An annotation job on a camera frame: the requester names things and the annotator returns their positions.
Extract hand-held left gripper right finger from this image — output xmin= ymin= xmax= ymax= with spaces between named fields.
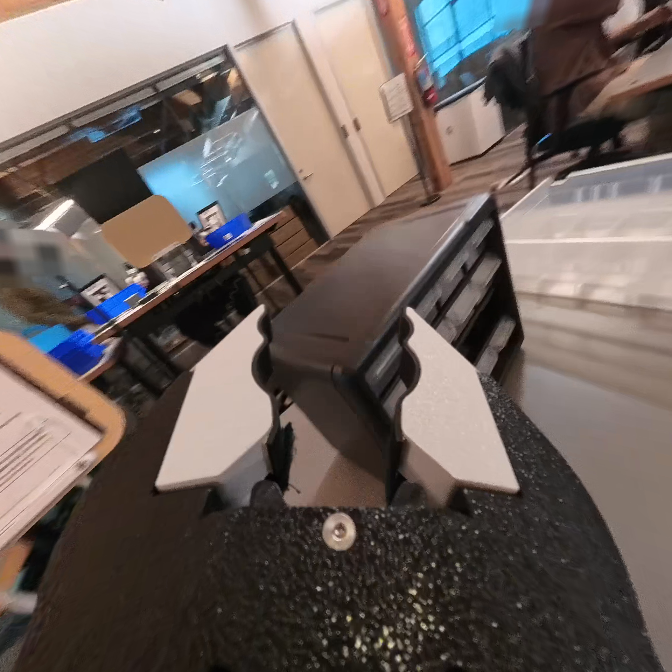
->
xmin=386 ymin=307 xmax=522 ymax=509

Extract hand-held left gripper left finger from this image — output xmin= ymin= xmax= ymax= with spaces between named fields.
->
xmin=154 ymin=304 xmax=281 ymax=497

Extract rows of clear cabinet drawers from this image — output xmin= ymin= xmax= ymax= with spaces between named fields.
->
xmin=367 ymin=220 xmax=518 ymax=415

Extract black drawer cabinet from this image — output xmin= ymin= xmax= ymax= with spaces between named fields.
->
xmin=269 ymin=193 xmax=526 ymax=468

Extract large clear plastic bin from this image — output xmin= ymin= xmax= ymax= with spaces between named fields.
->
xmin=501 ymin=157 xmax=672 ymax=310

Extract white recycling cabinet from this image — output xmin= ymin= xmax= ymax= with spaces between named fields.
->
xmin=436 ymin=79 xmax=505 ymax=163

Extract blue plastic bin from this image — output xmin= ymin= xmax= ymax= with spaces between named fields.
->
xmin=50 ymin=330 xmax=108 ymax=376
xmin=86 ymin=283 xmax=148 ymax=323
xmin=26 ymin=323 xmax=74 ymax=354
xmin=206 ymin=212 xmax=253 ymax=247

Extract brown wooden desk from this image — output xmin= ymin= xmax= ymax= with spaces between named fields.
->
xmin=92 ymin=212 xmax=305 ymax=368

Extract instruction sheet board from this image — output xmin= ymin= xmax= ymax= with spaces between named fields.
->
xmin=0 ymin=331 xmax=127 ymax=552

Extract beige rounded panel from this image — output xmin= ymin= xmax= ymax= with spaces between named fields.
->
xmin=101 ymin=195 xmax=194 ymax=268

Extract white door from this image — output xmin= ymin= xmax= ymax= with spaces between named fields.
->
xmin=315 ymin=0 xmax=421 ymax=197
xmin=234 ymin=22 xmax=373 ymax=237

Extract black office chair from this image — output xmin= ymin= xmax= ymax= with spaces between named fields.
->
xmin=483 ymin=44 xmax=631 ymax=184

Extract white sign on stand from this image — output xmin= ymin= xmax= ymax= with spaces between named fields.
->
xmin=379 ymin=73 xmax=442 ymax=205

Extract red fire extinguisher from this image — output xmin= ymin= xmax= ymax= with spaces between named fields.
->
xmin=417 ymin=55 xmax=438 ymax=106

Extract dark jacket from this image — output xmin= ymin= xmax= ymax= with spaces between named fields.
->
xmin=483 ymin=44 xmax=531 ymax=111

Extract wood-edged work table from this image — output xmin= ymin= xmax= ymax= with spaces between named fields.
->
xmin=593 ymin=52 xmax=672 ymax=106

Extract wooden support post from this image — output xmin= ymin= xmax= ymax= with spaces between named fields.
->
xmin=375 ymin=0 xmax=452 ymax=192

